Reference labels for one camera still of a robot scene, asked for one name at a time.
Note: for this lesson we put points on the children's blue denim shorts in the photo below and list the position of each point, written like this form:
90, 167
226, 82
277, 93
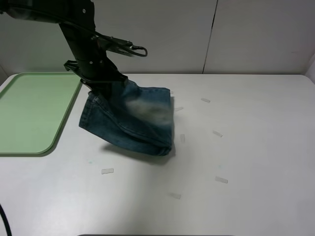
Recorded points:
131, 117

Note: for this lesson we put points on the clear tape strip middle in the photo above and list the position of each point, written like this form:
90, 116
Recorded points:
182, 137

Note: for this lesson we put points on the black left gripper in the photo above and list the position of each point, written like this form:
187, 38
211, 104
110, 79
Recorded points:
99, 76

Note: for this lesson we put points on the green plastic tray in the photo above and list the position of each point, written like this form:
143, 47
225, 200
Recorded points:
34, 108

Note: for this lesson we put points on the clear tape strip lower right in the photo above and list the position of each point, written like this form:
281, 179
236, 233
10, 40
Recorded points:
222, 180

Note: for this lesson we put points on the clear tape strip bottom centre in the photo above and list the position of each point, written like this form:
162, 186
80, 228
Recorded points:
175, 195

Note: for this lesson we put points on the clear tape strip lower left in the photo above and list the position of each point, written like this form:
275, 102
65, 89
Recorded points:
107, 171

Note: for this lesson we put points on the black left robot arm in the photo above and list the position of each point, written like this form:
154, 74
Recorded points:
76, 21

